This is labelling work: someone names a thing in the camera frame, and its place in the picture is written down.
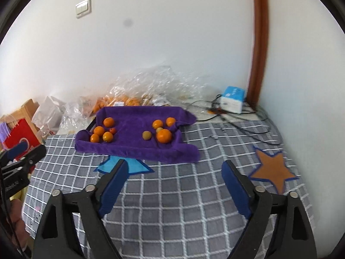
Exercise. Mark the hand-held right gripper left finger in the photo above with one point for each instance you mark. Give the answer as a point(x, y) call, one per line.
point(113, 188)

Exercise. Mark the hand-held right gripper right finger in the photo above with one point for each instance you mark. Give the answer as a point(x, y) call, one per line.
point(235, 188)

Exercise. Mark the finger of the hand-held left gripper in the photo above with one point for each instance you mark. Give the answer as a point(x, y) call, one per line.
point(32, 156)
point(18, 149)

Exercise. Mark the purple towel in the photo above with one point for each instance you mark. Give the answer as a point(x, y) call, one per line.
point(132, 145)

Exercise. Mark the small orange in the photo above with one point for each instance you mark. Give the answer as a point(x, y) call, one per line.
point(157, 124)
point(170, 121)
point(109, 122)
point(107, 137)
point(95, 138)
point(99, 131)

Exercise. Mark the small red fruit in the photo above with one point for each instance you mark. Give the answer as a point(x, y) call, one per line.
point(112, 130)

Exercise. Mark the small yellowish fruit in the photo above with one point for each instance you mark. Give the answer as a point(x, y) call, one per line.
point(146, 135)
point(159, 129)

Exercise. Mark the large orange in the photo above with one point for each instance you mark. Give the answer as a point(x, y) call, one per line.
point(164, 136)

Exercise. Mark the person's left hand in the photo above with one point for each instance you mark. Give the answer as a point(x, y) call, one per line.
point(18, 221)

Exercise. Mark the red paper bag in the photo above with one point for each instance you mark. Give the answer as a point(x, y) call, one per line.
point(24, 132)

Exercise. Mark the purple paper bag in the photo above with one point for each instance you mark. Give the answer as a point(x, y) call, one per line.
point(6, 132)

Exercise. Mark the white plastic bag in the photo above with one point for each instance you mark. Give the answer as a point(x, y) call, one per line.
point(48, 110)

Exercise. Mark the grey checkered blanket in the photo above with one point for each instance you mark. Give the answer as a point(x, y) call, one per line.
point(175, 194)

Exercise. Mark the white and blue box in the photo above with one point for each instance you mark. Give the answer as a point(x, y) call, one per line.
point(233, 101)

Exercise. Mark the pile of bagged oranges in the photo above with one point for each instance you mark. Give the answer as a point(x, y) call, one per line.
point(121, 101)

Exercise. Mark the large crumpled clear plastic bag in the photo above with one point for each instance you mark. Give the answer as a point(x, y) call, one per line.
point(161, 86)

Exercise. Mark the brown wooden door frame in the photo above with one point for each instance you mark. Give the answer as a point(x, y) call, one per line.
point(260, 40)

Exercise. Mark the white light switch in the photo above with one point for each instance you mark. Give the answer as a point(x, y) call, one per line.
point(83, 8)

